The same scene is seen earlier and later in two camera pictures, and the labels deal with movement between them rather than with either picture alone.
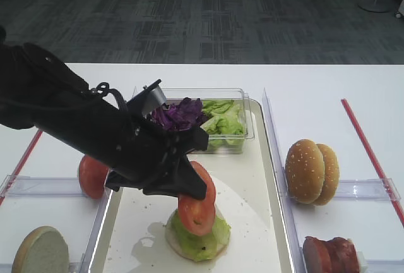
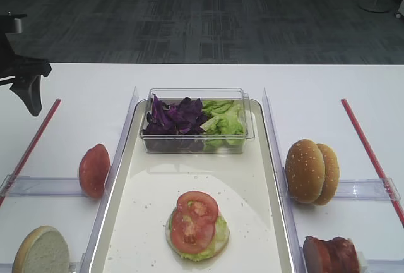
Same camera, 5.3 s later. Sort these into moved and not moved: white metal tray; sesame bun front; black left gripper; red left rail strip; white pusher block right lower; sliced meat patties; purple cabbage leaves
Moved: black left gripper
Not moved: white metal tray; sesame bun front; purple cabbage leaves; sliced meat patties; white pusher block right lower; red left rail strip
